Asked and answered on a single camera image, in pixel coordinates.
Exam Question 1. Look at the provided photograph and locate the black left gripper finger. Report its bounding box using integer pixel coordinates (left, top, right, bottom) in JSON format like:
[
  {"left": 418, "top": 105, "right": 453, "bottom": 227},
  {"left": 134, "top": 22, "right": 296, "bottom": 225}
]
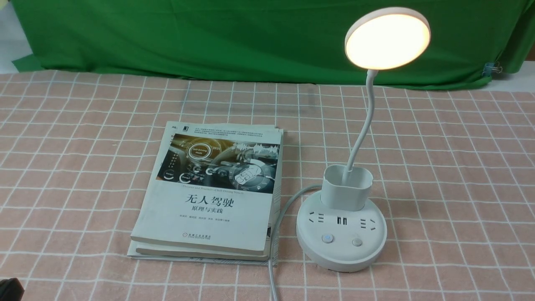
[{"left": 0, "top": 278, "right": 25, "bottom": 301}]

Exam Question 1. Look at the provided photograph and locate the white desk lamp with sockets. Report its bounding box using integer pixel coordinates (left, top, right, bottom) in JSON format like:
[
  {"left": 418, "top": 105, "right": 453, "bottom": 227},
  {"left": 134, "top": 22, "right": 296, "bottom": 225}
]
[{"left": 296, "top": 6, "right": 431, "bottom": 273}]

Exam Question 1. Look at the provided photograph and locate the lower white paperback book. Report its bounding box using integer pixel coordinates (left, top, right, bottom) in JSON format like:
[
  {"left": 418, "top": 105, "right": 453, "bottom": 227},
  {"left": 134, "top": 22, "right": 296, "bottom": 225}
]
[{"left": 127, "top": 240, "right": 279, "bottom": 265}]

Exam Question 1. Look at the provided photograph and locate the white self-driving book on top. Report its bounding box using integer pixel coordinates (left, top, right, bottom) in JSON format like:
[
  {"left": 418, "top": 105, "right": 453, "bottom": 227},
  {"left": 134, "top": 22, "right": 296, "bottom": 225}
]
[{"left": 130, "top": 121, "right": 283, "bottom": 255}]

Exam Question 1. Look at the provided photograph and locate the green backdrop cloth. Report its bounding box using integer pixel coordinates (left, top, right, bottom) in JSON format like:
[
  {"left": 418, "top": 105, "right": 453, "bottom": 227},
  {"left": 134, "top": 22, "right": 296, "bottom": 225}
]
[{"left": 11, "top": 0, "right": 534, "bottom": 90}]

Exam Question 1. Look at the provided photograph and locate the pink checkered tablecloth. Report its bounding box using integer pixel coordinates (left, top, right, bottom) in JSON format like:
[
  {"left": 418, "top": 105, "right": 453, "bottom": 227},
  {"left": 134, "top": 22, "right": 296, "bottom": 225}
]
[{"left": 0, "top": 71, "right": 535, "bottom": 301}]

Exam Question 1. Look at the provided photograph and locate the binder clip on backdrop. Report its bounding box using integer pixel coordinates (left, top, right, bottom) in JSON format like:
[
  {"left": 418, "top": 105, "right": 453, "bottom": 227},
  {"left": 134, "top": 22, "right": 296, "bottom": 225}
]
[{"left": 481, "top": 62, "right": 503, "bottom": 77}]

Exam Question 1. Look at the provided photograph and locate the white lamp power cable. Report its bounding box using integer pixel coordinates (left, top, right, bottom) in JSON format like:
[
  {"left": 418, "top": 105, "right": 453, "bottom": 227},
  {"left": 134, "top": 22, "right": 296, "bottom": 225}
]
[{"left": 268, "top": 185, "right": 323, "bottom": 301}]

